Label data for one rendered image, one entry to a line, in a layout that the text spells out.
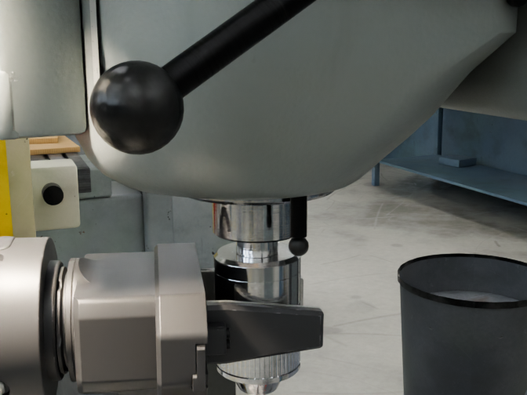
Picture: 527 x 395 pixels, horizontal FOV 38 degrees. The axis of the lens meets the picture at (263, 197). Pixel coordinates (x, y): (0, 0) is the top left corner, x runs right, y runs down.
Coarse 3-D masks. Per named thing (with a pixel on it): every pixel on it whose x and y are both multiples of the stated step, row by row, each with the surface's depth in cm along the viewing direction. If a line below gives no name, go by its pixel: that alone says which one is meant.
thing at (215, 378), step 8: (208, 368) 72; (64, 376) 82; (216, 376) 73; (64, 384) 82; (72, 384) 80; (208, 384) 73; (216, 384) 73; (224, 384) 74; (232, 384) 74; (56, 392) 85; (64, 392) 83; (72, 392) 80; (112, 392) 69; (120, 392) 68; (128, 392) 68; (136, 392) 69; (144, 392) 69; (152, 392) 70; (208, 392) 73; (216, 392) 73; (224, 392) 74; (232, 392) 74
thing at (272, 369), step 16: (224, 288) 40; (240, 288) 40; (256, 288) 40; (272, 288) 40; (288, 288) 40; (288, 304) 41; (224, 368) 42; (240, 368) 41; (256, 368) 41; (272, 368) 41; (288, 368) 41; (256, 384) 41
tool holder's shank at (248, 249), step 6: (240, 246) 41; (246, 246) 41; (252, 246) 40; (258, 246) 40; (264, 246) 40; (270, 246) 41; (276, 246) 41; (240, 252) 41; (246, 252) 41; (252, 252) 41; (258, 252) 40; (264, 252) 41; (270, 252) 41
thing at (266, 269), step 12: (216, 252) 42; (228, 252) 41; (276, 252) 41; (288, 252) 41; (216, 264) 41; (228, 264) 40; (240, 264) 40; (252, 264) 40; (264, 264) 40; (276, 264) 40; (288, 264) 40; (300, 264) 42; (228, 276) 40; (240, 276) 40; (252, 276) 40; (264, 276) 40; (276, 276) 40; (288, 276) 40
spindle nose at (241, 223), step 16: (224, 208) 39; (240, 208) 39; (256, 208) 39; (272, 208) 39; (288, 208) 39; (224, 224) 40; (240, 224) 39; (256, 224) 39; (272, 224) 39; (288, 224) 40; (240, 240) 39; (256, 240) 39; (272, 240) 39
